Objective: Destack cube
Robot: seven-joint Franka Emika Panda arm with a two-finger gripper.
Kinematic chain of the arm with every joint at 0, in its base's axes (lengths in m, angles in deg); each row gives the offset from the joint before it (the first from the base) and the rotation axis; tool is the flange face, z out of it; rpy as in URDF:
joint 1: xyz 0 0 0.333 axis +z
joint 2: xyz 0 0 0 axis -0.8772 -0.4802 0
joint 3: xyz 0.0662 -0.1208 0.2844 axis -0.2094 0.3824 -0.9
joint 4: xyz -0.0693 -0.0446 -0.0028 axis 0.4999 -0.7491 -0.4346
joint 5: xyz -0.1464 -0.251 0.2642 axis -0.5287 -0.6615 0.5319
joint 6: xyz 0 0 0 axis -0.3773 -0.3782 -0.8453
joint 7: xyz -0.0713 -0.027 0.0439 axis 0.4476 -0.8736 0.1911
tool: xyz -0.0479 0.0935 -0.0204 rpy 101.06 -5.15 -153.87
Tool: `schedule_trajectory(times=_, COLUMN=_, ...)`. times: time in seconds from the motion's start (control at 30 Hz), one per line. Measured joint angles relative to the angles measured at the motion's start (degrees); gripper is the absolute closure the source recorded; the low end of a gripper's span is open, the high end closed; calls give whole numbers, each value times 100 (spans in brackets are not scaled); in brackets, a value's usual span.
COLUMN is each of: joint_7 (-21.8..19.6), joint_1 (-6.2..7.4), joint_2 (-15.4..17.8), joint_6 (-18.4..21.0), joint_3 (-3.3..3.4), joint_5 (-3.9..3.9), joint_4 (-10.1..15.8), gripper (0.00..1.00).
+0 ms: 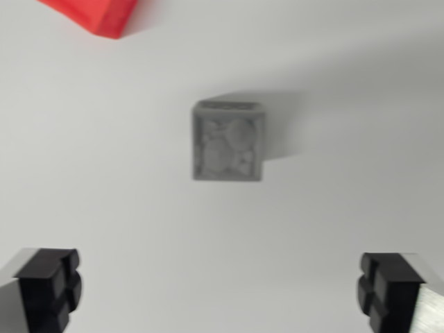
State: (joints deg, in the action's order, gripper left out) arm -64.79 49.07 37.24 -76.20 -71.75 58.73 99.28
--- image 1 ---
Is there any black silver gripper left finger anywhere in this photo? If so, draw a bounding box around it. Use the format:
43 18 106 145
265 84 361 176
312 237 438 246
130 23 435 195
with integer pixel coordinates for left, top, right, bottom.
0 247 83 333

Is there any black silver gripper right finger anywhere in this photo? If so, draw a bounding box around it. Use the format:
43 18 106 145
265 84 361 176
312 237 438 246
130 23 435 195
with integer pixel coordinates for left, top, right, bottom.
356 252 444 333

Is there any gray embossed rubber cube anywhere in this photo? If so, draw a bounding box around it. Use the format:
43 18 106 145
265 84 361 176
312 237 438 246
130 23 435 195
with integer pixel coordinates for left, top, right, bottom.
190 99 267 182

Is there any red rubber cube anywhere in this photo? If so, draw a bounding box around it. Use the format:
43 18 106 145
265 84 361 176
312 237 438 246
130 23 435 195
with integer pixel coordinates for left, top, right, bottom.
36 0 139 40

